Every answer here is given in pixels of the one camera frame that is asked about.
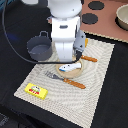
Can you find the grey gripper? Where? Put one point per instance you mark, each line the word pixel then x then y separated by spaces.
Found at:
pixel 79 44

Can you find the orange toy bread loaf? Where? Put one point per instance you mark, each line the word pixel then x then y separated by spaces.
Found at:
pixel 86 42

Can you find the white toy fish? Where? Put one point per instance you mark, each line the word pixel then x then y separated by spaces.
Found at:
pixel 70 67

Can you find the grey cooking pot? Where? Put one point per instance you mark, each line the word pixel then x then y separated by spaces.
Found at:
pixel 40 47

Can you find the yellow butter box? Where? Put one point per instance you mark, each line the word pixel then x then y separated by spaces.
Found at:
pixel 36 91

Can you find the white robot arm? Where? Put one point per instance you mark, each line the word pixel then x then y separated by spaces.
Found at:
pixel 66 23

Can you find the round wooden plate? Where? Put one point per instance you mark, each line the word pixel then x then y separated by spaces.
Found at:
pixel 71 71

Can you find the cream bowl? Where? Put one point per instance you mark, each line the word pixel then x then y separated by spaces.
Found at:
pixel 122 15

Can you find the woven beige placemat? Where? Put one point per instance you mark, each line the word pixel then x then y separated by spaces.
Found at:
pixel 64 100

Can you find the knife with wooden handle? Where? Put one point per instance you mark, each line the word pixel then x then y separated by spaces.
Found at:
pixel 89 58

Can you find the fork with wooden handle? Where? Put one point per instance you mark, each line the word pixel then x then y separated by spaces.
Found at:
pixel 68 81

